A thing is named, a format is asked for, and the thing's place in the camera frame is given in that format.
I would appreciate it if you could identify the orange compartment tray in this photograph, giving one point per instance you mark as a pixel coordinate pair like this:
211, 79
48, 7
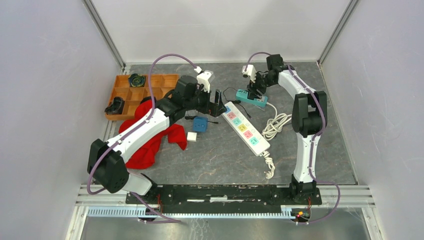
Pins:
132, 96

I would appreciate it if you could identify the blue cube adapter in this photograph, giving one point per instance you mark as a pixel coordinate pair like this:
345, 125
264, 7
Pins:
200, 124

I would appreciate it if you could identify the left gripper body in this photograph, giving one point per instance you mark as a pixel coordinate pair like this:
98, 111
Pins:
201, 101

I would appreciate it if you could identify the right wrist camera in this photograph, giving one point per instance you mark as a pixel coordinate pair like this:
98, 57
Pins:
249, 71

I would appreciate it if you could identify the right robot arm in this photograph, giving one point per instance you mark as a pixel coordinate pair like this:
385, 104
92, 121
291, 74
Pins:
308, 118

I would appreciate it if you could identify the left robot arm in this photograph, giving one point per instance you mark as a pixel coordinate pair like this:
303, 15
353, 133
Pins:
107, 159

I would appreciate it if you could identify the red cloth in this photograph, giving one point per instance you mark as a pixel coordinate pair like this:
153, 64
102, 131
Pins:
144, 157

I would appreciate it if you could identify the dark green coiled item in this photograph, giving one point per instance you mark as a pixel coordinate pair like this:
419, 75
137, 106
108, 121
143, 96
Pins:
136, 80

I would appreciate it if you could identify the small white cube adapter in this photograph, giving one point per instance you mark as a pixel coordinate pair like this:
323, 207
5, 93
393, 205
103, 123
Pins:
191, 137

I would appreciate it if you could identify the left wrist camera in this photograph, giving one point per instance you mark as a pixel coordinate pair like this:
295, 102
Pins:
204, 79

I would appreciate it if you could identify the black item in tray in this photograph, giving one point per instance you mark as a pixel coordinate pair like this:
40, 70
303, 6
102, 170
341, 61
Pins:
116, 106

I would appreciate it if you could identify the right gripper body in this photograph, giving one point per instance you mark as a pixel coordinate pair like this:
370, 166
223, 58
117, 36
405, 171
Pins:
263, 81

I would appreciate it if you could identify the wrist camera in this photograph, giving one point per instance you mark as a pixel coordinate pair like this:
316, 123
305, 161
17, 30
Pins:
249, 71
204, 79

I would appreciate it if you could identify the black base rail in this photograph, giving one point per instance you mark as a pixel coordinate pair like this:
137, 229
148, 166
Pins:
228, 199

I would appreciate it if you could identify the black charger plug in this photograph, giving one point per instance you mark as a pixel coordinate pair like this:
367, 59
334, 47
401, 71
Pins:
193, 117

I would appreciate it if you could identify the white power strip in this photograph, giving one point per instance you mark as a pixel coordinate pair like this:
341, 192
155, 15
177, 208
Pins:
245, 130

